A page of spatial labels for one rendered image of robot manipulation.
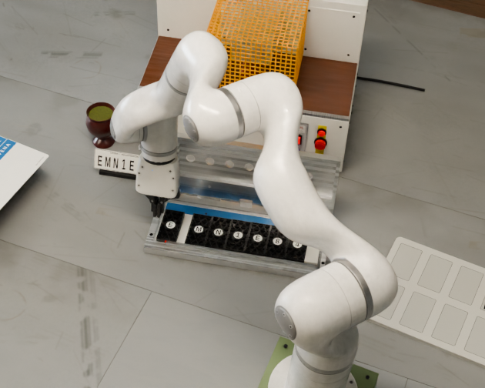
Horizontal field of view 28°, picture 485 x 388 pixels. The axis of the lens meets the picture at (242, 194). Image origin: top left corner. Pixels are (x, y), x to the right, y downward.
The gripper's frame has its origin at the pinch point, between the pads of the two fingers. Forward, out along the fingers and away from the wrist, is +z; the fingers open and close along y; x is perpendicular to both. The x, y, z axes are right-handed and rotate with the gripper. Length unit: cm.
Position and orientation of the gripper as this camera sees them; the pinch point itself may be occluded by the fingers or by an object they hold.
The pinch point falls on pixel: (158, 207)
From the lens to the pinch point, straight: 236.0
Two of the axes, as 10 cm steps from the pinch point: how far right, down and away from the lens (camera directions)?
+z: -0.7, 8.1, 5.8
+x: 1.7, -5.6, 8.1
